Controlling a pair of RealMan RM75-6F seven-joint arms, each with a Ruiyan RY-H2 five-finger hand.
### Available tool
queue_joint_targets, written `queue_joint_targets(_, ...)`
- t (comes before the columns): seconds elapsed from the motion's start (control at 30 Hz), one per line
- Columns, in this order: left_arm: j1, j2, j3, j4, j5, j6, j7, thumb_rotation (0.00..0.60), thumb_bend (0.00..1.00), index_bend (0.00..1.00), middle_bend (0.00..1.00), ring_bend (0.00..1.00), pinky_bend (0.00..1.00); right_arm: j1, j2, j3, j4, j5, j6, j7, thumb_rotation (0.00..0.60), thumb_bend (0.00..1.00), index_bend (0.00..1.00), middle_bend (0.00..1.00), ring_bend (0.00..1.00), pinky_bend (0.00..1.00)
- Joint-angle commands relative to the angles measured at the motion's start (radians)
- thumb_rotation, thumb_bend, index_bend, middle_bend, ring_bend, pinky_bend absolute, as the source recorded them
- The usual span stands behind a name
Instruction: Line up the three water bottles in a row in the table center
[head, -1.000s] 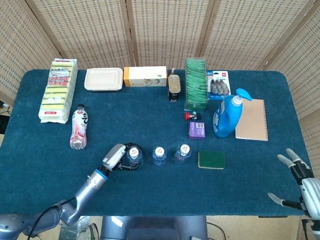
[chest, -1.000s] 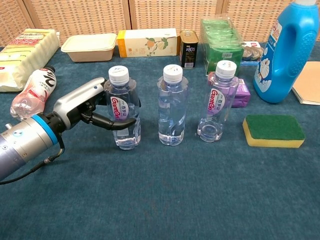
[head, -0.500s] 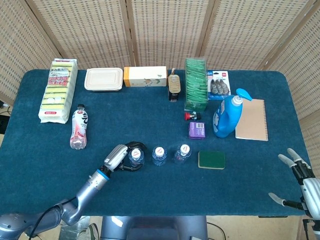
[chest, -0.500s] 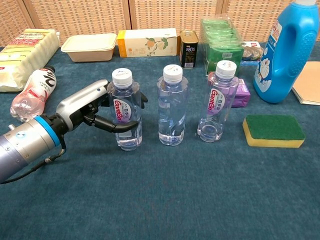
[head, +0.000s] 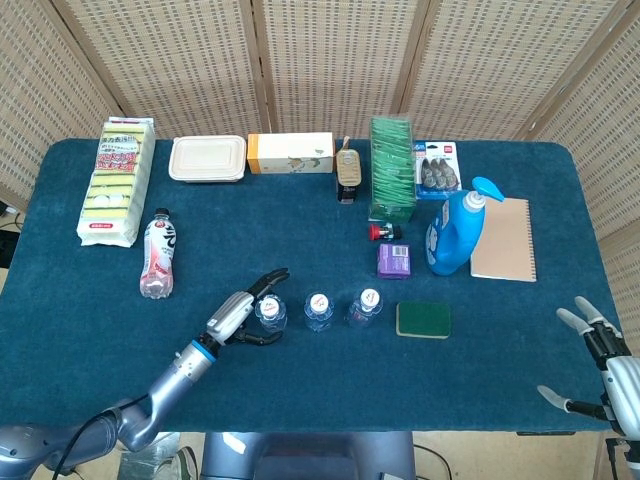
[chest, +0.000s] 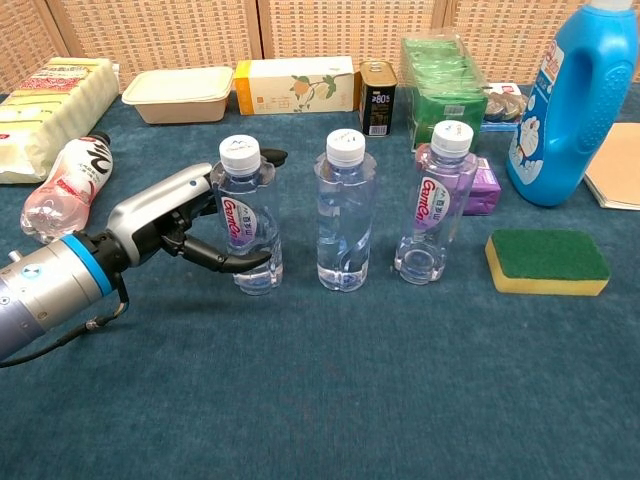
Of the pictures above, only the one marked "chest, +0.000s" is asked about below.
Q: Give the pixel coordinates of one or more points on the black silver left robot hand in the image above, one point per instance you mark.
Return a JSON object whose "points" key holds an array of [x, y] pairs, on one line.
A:
{"points": [[155, 205]]}

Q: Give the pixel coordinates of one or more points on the clear water bottle purple label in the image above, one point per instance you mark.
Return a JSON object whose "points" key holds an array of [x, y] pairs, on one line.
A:
{"points": [[240, 215], [435, 200]]}

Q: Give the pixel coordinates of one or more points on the clear water bottle barcode label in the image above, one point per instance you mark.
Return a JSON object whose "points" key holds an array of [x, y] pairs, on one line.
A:
{"points": [[345, 210]]}

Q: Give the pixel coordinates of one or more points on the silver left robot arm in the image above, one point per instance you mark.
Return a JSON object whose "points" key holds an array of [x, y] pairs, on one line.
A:
{"points": [[45, 290]]}

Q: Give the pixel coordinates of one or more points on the pink drink bottle black cap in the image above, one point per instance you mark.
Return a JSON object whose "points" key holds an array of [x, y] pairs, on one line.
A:
{"points": [[70, 185]]}

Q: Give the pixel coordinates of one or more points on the beige lidded food container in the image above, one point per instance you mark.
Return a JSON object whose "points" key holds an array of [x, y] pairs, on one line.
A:
{"points": [[185, 95]]}

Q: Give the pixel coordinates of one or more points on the pack of yellow sponges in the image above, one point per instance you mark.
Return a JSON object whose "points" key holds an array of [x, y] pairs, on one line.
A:
{"points": [[50, 110]]}

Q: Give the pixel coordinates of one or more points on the white orange tea box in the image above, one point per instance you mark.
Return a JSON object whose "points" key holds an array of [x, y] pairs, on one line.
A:
{"points": [[280, 85]]}

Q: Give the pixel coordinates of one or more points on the blue carpet table cover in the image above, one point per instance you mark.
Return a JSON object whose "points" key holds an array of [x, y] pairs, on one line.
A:
{"points": [[350, 375]]}

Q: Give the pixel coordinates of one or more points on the woven folding screen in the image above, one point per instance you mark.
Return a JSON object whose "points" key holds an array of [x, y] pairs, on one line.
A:
{"points": [[350, 25]]}

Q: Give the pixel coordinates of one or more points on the clear box of green packets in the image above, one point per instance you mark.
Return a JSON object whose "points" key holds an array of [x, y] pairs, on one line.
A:
{"points": [[440, 90]]}

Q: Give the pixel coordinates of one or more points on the small purple box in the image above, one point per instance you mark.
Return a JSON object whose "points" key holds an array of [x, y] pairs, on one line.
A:
{"points": [[485, 190]]}

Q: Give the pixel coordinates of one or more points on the binder clips blister pack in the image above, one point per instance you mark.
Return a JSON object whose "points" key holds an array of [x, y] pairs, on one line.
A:
{"points": [[505, 107]]}

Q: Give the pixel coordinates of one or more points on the green yellow scrub sponge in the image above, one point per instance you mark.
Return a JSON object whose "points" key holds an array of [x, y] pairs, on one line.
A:
{"points": [[547, 255]]}

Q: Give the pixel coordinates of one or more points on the blue detergent bottle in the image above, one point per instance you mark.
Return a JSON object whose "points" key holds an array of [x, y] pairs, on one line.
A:
{"points": [[555, 165]]}

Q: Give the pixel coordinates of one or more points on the tan spiral notebook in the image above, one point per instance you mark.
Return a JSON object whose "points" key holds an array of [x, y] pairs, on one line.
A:
{"points": [[617, 165]]}

